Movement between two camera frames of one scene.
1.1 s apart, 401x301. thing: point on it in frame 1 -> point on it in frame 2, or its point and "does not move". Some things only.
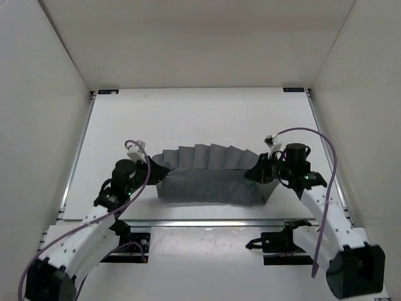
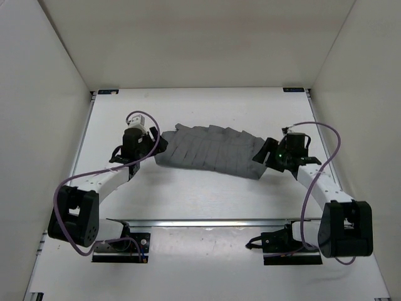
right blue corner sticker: x=293 y=89 does not move
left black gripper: x=158 y=171 -> x=161 y=147
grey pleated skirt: x=212 y=173 -> x=210 y=148
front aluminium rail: x=208 y=222 does not move
